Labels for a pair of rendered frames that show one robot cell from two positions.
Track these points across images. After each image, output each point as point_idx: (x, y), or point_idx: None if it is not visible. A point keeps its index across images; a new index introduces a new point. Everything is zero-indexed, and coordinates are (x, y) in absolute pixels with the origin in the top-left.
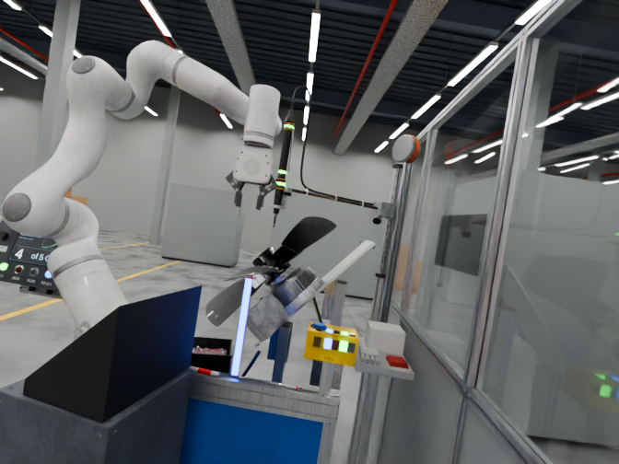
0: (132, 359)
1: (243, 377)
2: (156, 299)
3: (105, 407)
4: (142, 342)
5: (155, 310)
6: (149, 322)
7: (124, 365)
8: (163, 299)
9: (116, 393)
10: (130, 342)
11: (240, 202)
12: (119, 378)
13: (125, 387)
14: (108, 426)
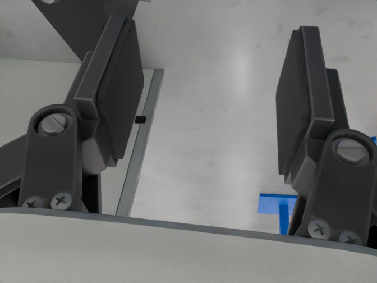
0: (127, 4)
1: None
2: (105, 24)
3: (136, 8)
4: (123, 1)
5: (111, 10)
6: (115, 8)
7: (127, 13)
8: (106, 3)
9: (134, 0)
10: None
11: (127, 57)
12: (130, 10)
13: None
14: (147, 0)
